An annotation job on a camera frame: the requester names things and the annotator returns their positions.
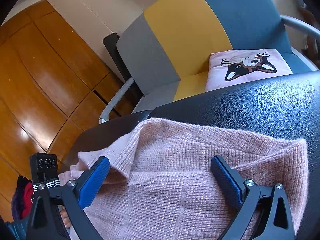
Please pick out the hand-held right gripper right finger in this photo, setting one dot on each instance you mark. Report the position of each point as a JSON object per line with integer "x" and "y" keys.
{"x": 226, "y": 182}

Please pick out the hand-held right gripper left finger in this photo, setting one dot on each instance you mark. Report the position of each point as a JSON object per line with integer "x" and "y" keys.
{"x": 92, "y": 185}

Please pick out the pink knit sweater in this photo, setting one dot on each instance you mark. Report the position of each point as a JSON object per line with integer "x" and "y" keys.
{"x": 175, "y": 167}

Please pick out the person's left hand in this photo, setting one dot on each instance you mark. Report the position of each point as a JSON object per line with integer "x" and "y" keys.
{"x": 65, "y": 220}

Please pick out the red striped garment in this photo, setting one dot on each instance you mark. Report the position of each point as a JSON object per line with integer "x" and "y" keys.
{"x": 26, "y": 192}

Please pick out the wooden wardrobe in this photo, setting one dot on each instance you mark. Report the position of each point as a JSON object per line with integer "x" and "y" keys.
{"x": 50, "y": 80}

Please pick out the pink cat print pillow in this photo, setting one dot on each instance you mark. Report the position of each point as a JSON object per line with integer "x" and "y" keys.
{"x": 280, "y": 65}

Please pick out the grey yellow blue armchair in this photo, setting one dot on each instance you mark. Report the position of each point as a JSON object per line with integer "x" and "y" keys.
{"x": 175, "y": 30}

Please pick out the wooden desk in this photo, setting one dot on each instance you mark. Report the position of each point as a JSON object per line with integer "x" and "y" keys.
{"x": 312, "y": 45}

